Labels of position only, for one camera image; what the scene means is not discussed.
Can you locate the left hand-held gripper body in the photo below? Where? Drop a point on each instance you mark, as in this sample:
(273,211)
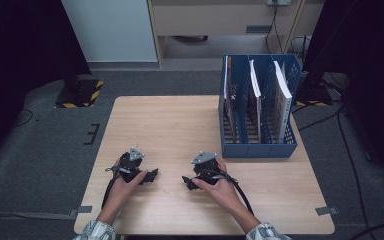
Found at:
(130,168)

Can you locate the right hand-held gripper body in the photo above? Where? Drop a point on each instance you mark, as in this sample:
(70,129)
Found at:
(208,170)

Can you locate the blue file rack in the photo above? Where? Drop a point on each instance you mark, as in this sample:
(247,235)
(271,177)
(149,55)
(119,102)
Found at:
(258,150)

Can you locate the black and red magazine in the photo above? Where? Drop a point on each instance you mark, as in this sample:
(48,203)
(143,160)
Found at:
(229,110)

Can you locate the purple cover magazine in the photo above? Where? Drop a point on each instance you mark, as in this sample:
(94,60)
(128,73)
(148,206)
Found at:
(255,100)

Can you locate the white book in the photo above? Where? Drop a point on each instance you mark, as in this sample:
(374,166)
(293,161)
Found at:
(283,110)

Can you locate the person's right hand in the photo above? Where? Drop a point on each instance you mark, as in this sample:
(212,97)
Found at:
(225,196)

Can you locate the person's left hand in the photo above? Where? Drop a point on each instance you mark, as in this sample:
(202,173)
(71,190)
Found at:
(118,198)

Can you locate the black floor tape mark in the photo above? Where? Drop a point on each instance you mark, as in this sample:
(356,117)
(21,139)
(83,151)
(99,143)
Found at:
(95,133)

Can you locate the black yellow striped stand base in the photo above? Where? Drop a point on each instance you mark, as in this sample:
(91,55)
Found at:
(313,96)
(80,96)

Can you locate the grey floor tape strip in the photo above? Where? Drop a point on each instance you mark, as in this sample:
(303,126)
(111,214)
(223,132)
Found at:
(23,215)

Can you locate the white cabinet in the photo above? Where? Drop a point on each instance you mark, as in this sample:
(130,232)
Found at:
(110,30)

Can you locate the beige wooden desk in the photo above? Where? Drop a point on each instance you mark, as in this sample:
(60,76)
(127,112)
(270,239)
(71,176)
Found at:
(213,20)

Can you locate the black curtain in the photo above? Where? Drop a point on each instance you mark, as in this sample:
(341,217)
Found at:
(373,66)
(20,50)

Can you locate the white power socket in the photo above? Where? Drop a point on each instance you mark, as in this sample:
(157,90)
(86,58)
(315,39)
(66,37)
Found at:
(279,2)

